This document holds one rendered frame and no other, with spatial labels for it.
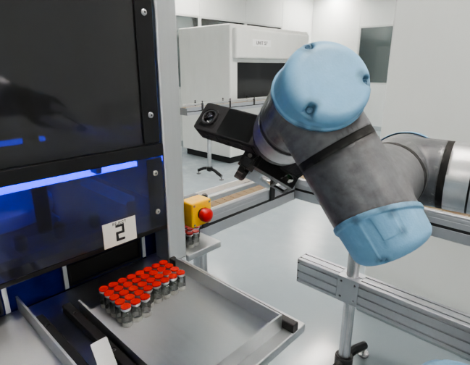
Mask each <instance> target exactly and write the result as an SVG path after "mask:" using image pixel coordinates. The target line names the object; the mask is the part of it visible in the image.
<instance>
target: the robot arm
mask: <svg viewBox="0 0 470 365"><path fill-rule="evenodd" d="M370 93H371V88H370V79H369V71H368V69H367V67H366V65H365V64H364V62H363V60H362V59H361V58H360V56H359V55H358V54H357V53H355V52H354V51H353V50H351V49H350V48H348V47H347V46H344V45H342V44H340V43H335V42H331V41H316V42H313V43H309V44H305V45H303V46H302V47H300V48H299V49H297V50H296V51H295V52H294V53H293V54H292V55H291V56H290V57H289V59H288V60H287V61H286V63H285V65H284V67H283V68H282V69H281V70H280V71H279V72H278V73H277V74H276V75H275V77H274V79H273V81H272V86H271V90H270V92H269V94H268V96H267V99H266V101H265V102H264V105H263V106H262V108H261V110H260V112H259V114H258V115H257V114H252V113H248V112H243V111H240V110H237V109H232V108H229V107H226V106H220V105H217V104H212V103H208V104H207V105H206V106H205V107H204V109H203V111H202V112H201V114H200V116H199V118H198V119H197V121H196V123H195V124H194V128H195V129H196V130H197V131H198V133H199V134H200V135H201V136H202V138H206V139H209V140H212V141H215V142H218V143H222V144H225V145H227V146H232V147H234V148H238V149H240V150H243V151H245V152H244V154H243V155H242V157H241V159H240V161H239V162H238V164H239V165H240V166H239V168H238V170H237V172H236V173H235V175H234V177H235V178H237V179H239V180H241V181H242V180H244V179H249V180H251V181H253V182H255V183H257V184H259V185H261V186H263V187H265V188H270V187H272V188H274V189H275V190H278V191H279V192H281V193H282V194H285V193H286V192H288V191H289V190H292V189H293V187H294V186H295V184H296V182H297V180H298V178H299V177H301V176H304V177H305V179H306V182H307V183H308V184H309V187H310V188H311V190H312V192H313V193H314V195H315V197H316V199H317V201H318V202H319V204H320V206H321V207H322V209H323V211H324V213H325V214H326V216H327V218H328V220H329V221H330V223H331V225H332V226H333V228H334V229H333V232H334V234H335V235H336V236H337V237H339V238H340V240H341V241H342V243H343V245H344V246H345V248H346V249H347V251H348V252H349V254H350V255H351V257H352V259H353V260H354V261H355V262H356V263H357V264H360V265H362V266H366V267H372V266H378V265H381V264H386V263H388V262H391V261H394V260H396V259H399V258H401V257H403V256H405V255H407V254H409V253H411V252H413V251H415V250H416V249H417V248H419V247H420V246H422V245H423V244H424V243H426V242H427V241H428V239H429V238H430V236H431V234H432V226H431V224H430V222H429V220H428V218H427V216H426V214H425V213H424V206H431V207H435V208H439V209H445V210H449V211H457V212H461V213H464V214H470V142H463V141H452V140H441V139H434V138H429V137H427V136H426V135H424V134H421V133H417V132H411V131H404V132H398V133H393V134H390V135H388V136H386V137H384V138H383V139H381V140H380V138H379V136H378V134H377V133H376V131H375V129H374V128H373V127H372V124H371V122H370V121H369V118H368V117H367V116H366V114H365V112H364V107H365V106H366V104H367V102H368V100H369V97H370ZM262 175H264V176H266V177H268V178H269V179H271V180H273V181H274V183H272V184H271V186H270V184H269V183H268V182H266V181H265V180H264V179H263V178H262ZM289 179H291V180H293V181H292V182H290V183H288V180H289ZM277 183H279V184H280V185H282V186H283V187H285V188H287V189H285V190H283V189H282V188H280V187H278V186H276V184H277ZM423 205H424V206H423Z"/></svg>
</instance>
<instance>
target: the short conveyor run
mask: <svg viewBox="0 0 470 365"><path fill-rule="evenodd" d="M262 177H263V179H264V180H265V181H266V182H268V183H269V184H270V186H271V184H272V183H274V181H273V180H271V179H269V178H268V177H265V176H264V175H262ZM249 181H250V180H249V179H244V180H242V181H241V180H234V181H232V182H228V183H225V184H222V185H218V186H215V187H213V188H209V189H206V190H202V191H199V192H196V193H197V194H198V195H201V196H205V197H207V198H210V199H211V210H212V211H213V217H212V219H211V221H210V222H207V223H206V224H203V225H200V228H199V230H200V232H201V233H203V234H205V235H208V236H210V235H213V234H215V233H217V232H220V231H222V230H225V229H227V228H229V227H232V226H234V225H236V224H238V223H241V222H243V221H246V220H247V219H250V218H252V217H255V216H257V215H259V214H262V213H264V212H266V211H269V210H271V209H273V208H276V207H278V206H281V205H283V204H286V203H287V202H289V201H292V200H295V186H294V187H293V189H292V190H289V191H288V192H286V193H285V194H282V193H281V192H279V191H278V190H275V189H274V188H272V187H270V188H265V187H263V186H261V185H259V184H257V183H255V182H253V181H250V182H249ZM242 183H243V184H242ZM240 184H241V185H240ZM233 186H234V187H233ZM231 187H232V188H231ZM226 188H227V189H226ZM224 189H225V190H224ZM217 191H219V192H217ZM215 192H216V193H215ZM211 193H212V194H211ZM209 194H210V195H209Z"/></svg>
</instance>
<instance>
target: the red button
mask: <svg viewBox="0 0 470 365"><path fill-rule="evenodd" d="M212 217H213V211H212V210H211V209H209V208H207V207H204V208H202V210H201V211H200V213H199V219H200V220H201V221H202V222H209V221H211V219H212Z"/></svg>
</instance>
